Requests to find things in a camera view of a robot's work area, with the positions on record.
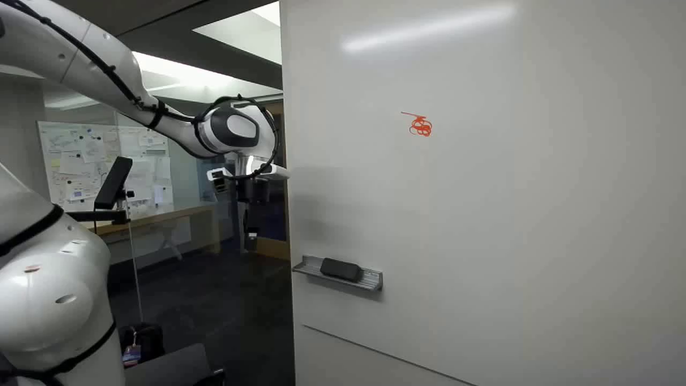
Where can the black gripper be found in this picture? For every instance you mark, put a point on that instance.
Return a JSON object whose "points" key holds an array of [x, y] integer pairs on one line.
{"points": [[244, 194]]}

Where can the black whiteboard eraser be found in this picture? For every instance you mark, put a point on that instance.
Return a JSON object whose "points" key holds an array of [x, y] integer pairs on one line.
{"points": [[342, 269]]}

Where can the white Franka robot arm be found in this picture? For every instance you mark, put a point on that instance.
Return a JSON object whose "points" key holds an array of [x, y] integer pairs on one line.
{"points": [[44, 286]]}

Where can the large white whiteboard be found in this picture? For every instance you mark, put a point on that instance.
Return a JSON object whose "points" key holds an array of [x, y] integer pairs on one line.
{"points": [[515, 248]]}

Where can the wooden bench table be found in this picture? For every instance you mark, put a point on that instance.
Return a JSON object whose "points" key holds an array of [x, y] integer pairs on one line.
{"points": [[172, 217]]}

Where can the black phone on stand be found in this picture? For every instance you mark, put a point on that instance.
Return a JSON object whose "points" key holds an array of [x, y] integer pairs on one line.
{"points": [[114, 182]]}

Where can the black bag with tag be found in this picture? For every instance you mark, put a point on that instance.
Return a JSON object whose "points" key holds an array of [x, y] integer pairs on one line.
{"points": [[143, 343]]}

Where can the dark laptop lid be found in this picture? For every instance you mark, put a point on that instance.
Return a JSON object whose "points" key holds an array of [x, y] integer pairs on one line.
{"points": [[172, 365]]}

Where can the red marker scribble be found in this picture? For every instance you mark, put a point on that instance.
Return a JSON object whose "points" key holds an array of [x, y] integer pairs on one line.
{"points": [[421, 126]]}

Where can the silver wrist camera bar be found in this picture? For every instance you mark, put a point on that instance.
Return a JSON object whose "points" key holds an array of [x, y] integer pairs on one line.
{"points": [[218, 173]]}

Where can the wall board with papers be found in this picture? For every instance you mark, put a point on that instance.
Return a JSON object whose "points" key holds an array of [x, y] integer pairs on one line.
{"points": [[71, 163]]}

